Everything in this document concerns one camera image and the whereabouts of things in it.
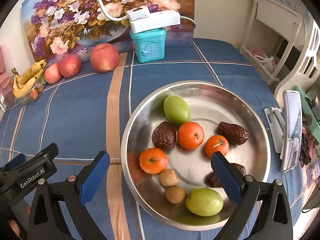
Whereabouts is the blue plaid tablecloth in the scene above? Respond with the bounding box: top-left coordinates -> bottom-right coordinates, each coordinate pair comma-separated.
0,37 -> 306,240

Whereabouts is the large red apple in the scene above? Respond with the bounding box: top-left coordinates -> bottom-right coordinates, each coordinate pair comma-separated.
90,43 -> 119,73

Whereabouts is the teal house-shaped tin box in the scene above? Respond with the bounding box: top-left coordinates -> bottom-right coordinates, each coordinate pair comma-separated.
130,28 -> 167,63

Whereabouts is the clear glass fruit dish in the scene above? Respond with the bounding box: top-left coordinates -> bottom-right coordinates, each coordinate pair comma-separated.
13,77 -> 47,105

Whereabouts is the middle red apple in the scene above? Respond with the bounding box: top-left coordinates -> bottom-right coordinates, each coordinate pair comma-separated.
58,54 -> 81,78

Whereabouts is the green pear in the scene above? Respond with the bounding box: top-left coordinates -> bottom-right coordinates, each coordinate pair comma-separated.
185,187 -> 224,217
163,95 -> 190,127

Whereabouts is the yellow banana bunch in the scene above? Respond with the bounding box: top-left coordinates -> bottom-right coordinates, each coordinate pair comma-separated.
11,60 -> 47,99

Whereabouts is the brown longan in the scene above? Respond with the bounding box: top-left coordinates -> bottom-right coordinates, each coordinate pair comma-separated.
159,169 -> 178,187
165,186 -> 186,204

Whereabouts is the white phone stand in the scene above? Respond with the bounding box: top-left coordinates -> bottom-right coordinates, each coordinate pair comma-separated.
264,107 -> 285,154

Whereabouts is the tangerine with stem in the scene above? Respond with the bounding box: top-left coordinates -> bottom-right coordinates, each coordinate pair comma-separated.
204,135 -> 229,158

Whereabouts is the person's left hand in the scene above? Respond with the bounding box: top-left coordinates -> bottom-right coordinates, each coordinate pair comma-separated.
7,204 -> 32,239

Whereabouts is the large stainless steel bowl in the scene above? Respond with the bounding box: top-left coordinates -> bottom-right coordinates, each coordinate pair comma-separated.
120,80 -> 272,231

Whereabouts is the small pink peach apple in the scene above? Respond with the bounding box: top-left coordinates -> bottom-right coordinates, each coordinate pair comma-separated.
44,63 -> 62,84

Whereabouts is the white gooseneck clip lamp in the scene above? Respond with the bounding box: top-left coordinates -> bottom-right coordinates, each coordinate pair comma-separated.
97,0 -> 196,34

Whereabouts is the dark wrinkled passion fruit front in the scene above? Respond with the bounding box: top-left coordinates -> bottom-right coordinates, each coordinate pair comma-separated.
204,163 -> 247,188

